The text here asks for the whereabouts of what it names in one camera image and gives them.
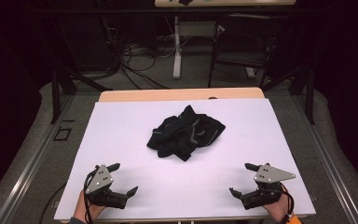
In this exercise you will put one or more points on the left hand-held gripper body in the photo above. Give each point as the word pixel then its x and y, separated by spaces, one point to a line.
pixel 107 198

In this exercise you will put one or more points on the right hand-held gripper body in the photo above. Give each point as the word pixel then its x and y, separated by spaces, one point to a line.
pixel 262 194

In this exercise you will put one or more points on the black shorts with grey stitching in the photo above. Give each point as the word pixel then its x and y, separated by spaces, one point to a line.
pixel 183 133

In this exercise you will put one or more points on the person's right hand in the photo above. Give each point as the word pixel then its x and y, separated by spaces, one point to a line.
pixel 278 210

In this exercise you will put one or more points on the person's left hand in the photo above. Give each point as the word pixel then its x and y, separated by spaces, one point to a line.
pixel 82 208

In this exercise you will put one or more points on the white table mat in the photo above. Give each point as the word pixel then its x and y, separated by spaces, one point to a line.
pixel 130 149

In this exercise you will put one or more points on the wooden table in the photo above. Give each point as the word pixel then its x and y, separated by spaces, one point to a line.
pixel 180 93

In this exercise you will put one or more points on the black folding chair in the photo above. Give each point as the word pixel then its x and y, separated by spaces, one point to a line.
pixel 245 46

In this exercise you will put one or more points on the white desk leg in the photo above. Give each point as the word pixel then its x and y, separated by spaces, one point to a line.
pixel 177 53

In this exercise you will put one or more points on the black metal frame stand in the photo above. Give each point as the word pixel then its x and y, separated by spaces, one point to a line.
pixel 56 96
pixel 309 96

